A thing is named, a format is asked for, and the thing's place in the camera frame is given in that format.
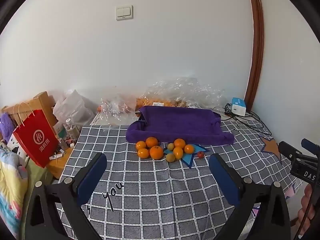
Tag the white light switch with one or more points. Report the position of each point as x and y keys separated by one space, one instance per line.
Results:
x=124 y=12

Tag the small smooth orange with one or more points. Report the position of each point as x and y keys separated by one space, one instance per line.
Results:
x=143 y=153

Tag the mandarin beside kiwi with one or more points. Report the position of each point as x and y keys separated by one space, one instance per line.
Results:
x=179 y=143

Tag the green kiwi fruit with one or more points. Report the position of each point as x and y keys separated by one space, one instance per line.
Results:
x=170 y=157
x=170 y=146

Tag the oval smooth orange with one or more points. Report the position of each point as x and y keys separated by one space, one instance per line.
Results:
x=178 y=153

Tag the purple towel covered tray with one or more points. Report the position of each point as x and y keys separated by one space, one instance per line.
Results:
x=195 y=126

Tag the clear plastic bottle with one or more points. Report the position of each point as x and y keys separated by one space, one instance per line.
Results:
x=72 y=130

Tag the wooden bedside stand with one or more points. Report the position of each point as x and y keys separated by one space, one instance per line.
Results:
x=21 y=111

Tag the colourful blanket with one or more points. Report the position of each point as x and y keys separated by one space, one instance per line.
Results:
x=14 y=184

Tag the red paper shopping bag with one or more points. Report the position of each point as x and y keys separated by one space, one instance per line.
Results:
x=36 y=138

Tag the round smooth orange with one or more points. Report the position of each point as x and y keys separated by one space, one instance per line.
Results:
x=140 y=145

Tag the small red tomato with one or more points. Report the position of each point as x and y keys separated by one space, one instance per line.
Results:
x=200 y=154

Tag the clear bag of tomatoes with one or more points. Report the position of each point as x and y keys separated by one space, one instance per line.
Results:
x=118 y=110

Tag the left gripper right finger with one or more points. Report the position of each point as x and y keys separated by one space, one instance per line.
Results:
x=272 y=220

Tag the white plastic bag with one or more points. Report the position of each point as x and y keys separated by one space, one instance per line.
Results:
x=72 y=106

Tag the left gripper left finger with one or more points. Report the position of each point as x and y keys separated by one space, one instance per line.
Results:
x=43 y=221

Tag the large stemmed mandarin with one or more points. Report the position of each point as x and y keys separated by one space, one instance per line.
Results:
x=156 y=152

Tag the rough mandarin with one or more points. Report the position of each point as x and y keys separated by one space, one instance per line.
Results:
x=151 y=141

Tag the brown wooden door frame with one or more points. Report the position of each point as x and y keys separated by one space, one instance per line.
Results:
x=257 y=52

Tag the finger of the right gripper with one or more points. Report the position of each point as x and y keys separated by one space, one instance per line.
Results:
x=288 y=151
x=310 y=146

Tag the grey checkered bed sheet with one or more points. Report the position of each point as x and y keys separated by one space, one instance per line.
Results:
x=154 y=199

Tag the clear bag of oranges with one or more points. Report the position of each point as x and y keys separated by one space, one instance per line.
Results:
x=184 y=92

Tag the blue white tissue box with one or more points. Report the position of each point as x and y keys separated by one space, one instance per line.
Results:
x=238 y=107

